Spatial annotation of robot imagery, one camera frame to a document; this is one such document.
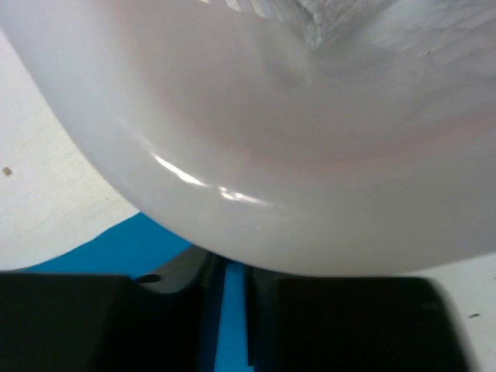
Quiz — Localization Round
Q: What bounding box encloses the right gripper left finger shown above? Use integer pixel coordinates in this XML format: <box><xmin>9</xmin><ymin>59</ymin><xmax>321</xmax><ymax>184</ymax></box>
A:
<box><xmin>1</xmin><ymin>246</ymin><xmax>225</xmax><ymax>371</ymax></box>

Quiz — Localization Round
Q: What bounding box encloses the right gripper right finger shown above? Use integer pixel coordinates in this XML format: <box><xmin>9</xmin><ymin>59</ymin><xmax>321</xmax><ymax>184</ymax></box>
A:
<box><xmin>245</xmin><ymin>267</ymin><xmax>478</xmax><ymax>371</ymax></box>

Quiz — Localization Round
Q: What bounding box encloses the blue t-shirt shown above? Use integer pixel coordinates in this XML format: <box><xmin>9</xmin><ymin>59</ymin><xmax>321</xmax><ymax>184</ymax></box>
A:
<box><xmin>23</xmin><ymin>213</ymin><xmax>253</xmax><ymax>371</ymax></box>

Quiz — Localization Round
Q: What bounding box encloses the white plastic basket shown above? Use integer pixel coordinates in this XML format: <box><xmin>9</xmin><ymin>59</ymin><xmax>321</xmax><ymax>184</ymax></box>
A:
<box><xmin>1</xmin><ymin>1</ymin><xmax>495</xmax><ymax>275</ymax></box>

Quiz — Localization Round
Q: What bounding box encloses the grey t-shirt in basket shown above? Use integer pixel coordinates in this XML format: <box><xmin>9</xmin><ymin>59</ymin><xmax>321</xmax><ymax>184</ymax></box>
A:
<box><xmin>295</xmin><ymin>0</ymin><xmax>392</xmax><ymax>50</ymax></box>

